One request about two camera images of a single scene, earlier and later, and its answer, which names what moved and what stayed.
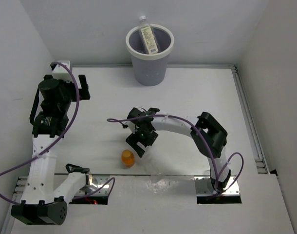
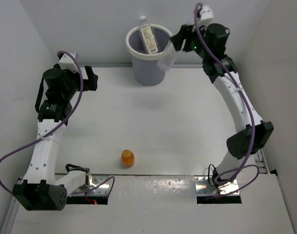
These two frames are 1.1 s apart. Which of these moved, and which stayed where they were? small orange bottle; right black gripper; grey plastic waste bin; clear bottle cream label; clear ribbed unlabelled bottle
Moved: right black gripper; clear ribbed unlabelled bottle
Stayed: small orange bottle; clear bottle cream label; grey plastic waste bin
